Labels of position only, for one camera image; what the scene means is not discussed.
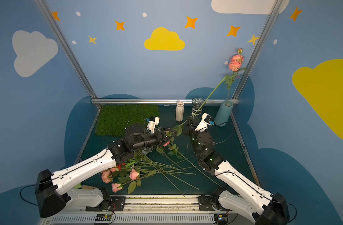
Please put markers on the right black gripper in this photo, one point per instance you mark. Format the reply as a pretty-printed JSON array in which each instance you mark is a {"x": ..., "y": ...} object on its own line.
[{"x": 190, "y": 127}]

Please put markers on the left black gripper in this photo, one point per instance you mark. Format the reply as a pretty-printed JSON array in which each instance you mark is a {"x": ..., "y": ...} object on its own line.
[{"x": 161, "y": 135}]

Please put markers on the coral pink rose stem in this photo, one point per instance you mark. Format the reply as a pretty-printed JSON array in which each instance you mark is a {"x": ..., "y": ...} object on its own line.
[{"x": 205, "y": 101}]

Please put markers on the pink rose spray stem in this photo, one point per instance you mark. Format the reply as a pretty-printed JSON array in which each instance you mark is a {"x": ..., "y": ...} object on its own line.
[{"x": 235, "y": 65}]

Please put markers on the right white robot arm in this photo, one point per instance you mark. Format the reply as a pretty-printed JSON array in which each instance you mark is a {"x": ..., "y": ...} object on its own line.
[{"x": 250, "y": 201}]

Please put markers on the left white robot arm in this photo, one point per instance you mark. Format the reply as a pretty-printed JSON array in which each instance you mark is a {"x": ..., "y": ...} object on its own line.
[{"x": 52, "y": 187}]

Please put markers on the white ribbed ceramic vase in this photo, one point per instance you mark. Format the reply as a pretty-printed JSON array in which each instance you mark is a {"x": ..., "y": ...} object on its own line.
[{"x": 179, "y": 111}]

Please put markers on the clear glass vase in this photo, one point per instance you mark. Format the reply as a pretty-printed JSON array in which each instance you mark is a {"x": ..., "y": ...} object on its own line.
[{"x": 197, "y": 103}]

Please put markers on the teal cylinder vase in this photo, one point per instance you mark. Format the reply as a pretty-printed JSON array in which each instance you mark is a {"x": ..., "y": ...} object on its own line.
[{"x": 223, "y": 113}]

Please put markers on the pink flower bouquet pile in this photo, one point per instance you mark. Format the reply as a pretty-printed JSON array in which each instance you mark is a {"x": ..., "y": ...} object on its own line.
[{"x": 141, "y": 167}]

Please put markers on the green artificial grass mat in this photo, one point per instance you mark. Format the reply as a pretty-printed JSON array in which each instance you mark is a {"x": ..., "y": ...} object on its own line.
[{"x": 113, "y": 119}]

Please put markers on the red flower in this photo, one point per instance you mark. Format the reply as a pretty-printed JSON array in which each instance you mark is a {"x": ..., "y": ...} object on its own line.
[{"x": 119, "y": 167}]

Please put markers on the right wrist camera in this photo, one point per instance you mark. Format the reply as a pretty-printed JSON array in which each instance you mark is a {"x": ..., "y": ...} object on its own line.
[{"x": 206, "y": 121}]

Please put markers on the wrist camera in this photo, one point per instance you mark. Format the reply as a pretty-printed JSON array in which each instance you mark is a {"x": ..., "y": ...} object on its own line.
[
  {"x": 206, "y": 121},
  {"x": 153, "y": 121}
]

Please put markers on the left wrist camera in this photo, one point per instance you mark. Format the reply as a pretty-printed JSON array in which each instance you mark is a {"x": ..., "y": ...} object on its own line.
[{"x": 153, "y": 121}]

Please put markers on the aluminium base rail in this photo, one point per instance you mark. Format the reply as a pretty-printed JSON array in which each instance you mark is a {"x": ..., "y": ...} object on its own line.
[{"x": 144, "y": 210}]

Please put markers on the horizontal aluminium frame bar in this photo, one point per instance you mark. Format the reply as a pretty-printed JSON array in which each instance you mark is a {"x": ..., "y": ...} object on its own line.
[{"x": 109, "y": 101}]

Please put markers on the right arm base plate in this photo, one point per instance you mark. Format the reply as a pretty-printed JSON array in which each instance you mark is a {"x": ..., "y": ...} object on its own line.
[{"x": 209, "y": 203}]

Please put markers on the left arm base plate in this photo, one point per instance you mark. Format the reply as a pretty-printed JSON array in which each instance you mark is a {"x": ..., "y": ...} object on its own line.
[{"x": 111, "y": 204}]

